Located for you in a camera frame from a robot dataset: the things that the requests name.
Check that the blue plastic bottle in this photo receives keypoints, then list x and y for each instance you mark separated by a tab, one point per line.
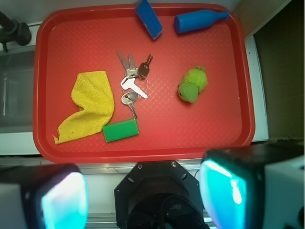
198	20

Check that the green rectangular block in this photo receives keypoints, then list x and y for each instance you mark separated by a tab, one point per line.
120	130

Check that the yellow knitted cloth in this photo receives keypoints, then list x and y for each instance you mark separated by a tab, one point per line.
93	95

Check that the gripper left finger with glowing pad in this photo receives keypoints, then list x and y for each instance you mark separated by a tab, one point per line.
43	197

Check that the black clamp knob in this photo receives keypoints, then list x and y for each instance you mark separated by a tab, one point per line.
13	31

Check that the red plastic tray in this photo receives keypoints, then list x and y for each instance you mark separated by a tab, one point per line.
87	39

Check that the black octagonal mount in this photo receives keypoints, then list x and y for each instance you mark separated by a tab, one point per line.
159	195

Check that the bunch of metal keys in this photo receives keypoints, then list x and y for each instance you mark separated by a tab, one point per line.
131	91

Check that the blue sponge block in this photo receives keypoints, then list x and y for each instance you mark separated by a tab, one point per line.
149	19

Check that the green plush animal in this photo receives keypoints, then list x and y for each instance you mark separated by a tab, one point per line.
192	84

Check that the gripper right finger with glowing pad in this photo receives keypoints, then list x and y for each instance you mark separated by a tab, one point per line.
259	186

